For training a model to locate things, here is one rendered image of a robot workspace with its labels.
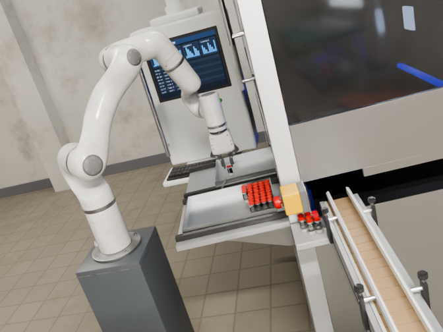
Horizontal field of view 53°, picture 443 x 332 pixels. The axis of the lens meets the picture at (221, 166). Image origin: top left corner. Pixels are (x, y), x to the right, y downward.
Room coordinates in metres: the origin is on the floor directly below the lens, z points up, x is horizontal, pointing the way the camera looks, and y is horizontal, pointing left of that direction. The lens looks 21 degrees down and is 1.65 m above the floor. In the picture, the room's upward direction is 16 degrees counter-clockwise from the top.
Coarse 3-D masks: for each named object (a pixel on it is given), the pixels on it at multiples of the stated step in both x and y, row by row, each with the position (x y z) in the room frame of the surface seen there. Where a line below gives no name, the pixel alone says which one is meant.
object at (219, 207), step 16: (208, 192) 1.65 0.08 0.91; (224, 192) 1.64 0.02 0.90; (240, 192) 1.63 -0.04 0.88; (272, 192) 1.55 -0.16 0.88; (192, 208) 1.61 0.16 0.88; (208, 208) 1.57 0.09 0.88; (224, 208) 1.53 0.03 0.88; (240, 208) 1.50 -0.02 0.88; (272, 208) 1.37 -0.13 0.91; (192, 224) 1.48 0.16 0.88; (208, 224) 1.39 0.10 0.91
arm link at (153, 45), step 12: (132, 36) 1.72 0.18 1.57; (144, 36) 1.70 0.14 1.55; (156, 36) 1.71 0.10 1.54; (144, 48) 1.69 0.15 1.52; (156, 48) 1.69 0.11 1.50; (168, 48) 1.72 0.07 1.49; (144, 60) 1.72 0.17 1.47; (156, 60) 1.74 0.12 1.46; (168, 60) 1.72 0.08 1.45; (180, 60) 1.74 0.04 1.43
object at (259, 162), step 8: (248, 152) 1.97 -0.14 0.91; (256, 152) 1.96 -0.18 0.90; (264, 152) 1.96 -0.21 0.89; (216, 160) 1.98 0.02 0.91; (224, 160) 1.98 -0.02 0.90; (240, 160) 1.97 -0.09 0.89; (248, 160) 1.95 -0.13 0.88; (256, 160) 1.92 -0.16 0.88; (264, 160) 1.89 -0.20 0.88; (272, 160) 1.87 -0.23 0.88; (216, 168) 1.89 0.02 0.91; (232, 168) 1.91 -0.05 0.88; (240, 168) 1.88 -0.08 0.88; (248, 168) 1.86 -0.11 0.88; (256, 168) 1.83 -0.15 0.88; (264, 168) 1.80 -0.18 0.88; (272, 168) 1.70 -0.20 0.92; (216, 176) 1.81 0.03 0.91; (224, 176) 1.84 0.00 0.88; (232, 176) 1.82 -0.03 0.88; (240, 176) 1.72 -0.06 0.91; (248, 176) 1.71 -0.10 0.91; (216, 184) 1.73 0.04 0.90
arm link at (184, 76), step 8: (184, 64) 1.74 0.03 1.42; (168, 72) 1.75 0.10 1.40; (176, 72) 1.73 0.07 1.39; (184, 72) 1.74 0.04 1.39; (192, 72) 1.76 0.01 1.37; (176, 80) 1.75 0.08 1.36; (184, 80) 1.74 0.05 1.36; (192, 80) 1.75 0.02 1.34; (184, 88) 1.76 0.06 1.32; (192, 88) 1.75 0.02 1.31; (184, 96) 1.81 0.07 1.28; (192, 96) 1.87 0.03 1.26; (192, 104) 1.87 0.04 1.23; (192, 112) 1.88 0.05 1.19
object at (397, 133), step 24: (240, 24) 2.26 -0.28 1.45; (408, 96) 1.25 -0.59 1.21; (432, 96) 1.24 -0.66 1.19; (264, 120) 1.49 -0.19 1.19; (312, 120) 1.28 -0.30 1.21; (336, 120) 1.27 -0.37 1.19; (360, 120) 1.27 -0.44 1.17; (384, 120) 1.26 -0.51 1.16; (408, 120) 1.25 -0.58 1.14; (432, 120) 1.24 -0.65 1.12; (312, 144) 1.28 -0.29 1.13; (336, 144) 1.28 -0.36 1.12; (360, 144) 1.27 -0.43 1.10; (384, 144) 1.26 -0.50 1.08; (408, 144) 1.25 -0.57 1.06; (432, 144) 1.24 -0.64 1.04; (312, 168) 1.28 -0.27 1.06; (336, 168) 1.28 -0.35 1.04; (360, 168) 1.27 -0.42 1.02; (384, 168) 1.26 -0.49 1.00
